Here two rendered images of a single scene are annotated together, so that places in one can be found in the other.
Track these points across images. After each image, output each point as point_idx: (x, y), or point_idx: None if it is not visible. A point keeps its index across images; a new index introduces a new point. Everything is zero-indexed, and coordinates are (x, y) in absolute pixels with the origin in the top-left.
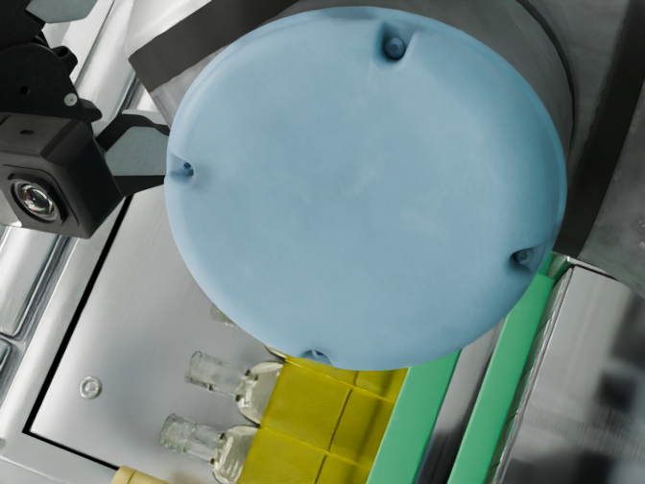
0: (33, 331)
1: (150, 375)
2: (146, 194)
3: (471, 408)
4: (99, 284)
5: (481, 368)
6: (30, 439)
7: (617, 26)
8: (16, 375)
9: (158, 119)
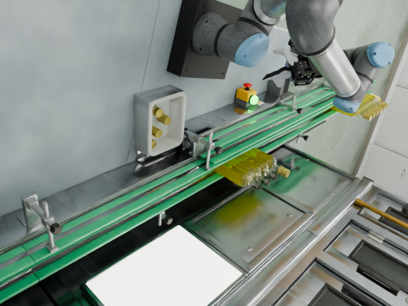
0: (301, 233)
1: (275, 212)
2: (267, 241)
3: (224, 133)
4: (283, 229)
5: (220, 136)
6: (304, 210)
7: (227, 26)
8: (306, 220)
9: (277, 84)
